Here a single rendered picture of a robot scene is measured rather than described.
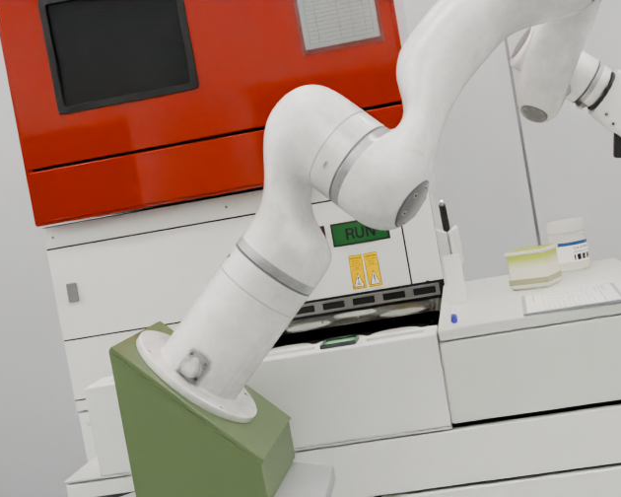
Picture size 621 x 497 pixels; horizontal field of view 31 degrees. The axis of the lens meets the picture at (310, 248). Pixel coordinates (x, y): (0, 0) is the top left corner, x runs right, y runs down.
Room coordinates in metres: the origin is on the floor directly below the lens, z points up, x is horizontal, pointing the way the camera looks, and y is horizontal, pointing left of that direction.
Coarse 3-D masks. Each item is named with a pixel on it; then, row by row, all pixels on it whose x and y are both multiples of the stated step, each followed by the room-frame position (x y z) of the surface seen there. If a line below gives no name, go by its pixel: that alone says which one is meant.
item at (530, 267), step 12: (516, 252) 1.95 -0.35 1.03; (528, 252) 1.93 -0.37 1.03; (540, 252) 1.92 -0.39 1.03; (552, 252) 1.96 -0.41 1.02; (516, 264) 1.95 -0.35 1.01; (528, 264) 1.94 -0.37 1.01; (540, 264) 1.93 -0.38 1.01; (552, 264) 1.95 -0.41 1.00; (516, 276) 1.95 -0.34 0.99; (528, 276) 1.94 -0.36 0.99; (540, 276) 1.93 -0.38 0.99; (552, 276) 1.94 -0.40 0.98; (516, 288) 1.95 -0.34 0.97; (528, 288) 1.94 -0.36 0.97
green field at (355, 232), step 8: (344, 224) 2.29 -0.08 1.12; (352, 224) 2.29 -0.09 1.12; (360, 224) 2.29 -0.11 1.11; (336, 232) 2.29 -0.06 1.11; (344, 232) 2.29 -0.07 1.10; (352, 232) 2.29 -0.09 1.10; (360, 232) 2.29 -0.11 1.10; (368, 232) 2.29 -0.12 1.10; (376, 232) 2.28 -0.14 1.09; (384, 232) 2.28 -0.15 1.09; (336, 240) 2.30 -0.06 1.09; (344, 240) 2.29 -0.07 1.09; (352, 240) 2.29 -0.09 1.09; (360, 240) 2.29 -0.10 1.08
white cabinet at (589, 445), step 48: (432, 432) 1.66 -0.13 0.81; (480, 432) 1.65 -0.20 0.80; (528, 432) 1.64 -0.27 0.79; (576, 432) 1.63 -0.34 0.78; (96, 480) 1.74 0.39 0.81; (336, 480) 1.68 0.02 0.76; (384, 480) 1.67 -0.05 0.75; (432, 480) 1.66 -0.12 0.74; (480, 480) 1.65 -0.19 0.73; (528, 480) 1.64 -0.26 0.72; (576, 480) 1.63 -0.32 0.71
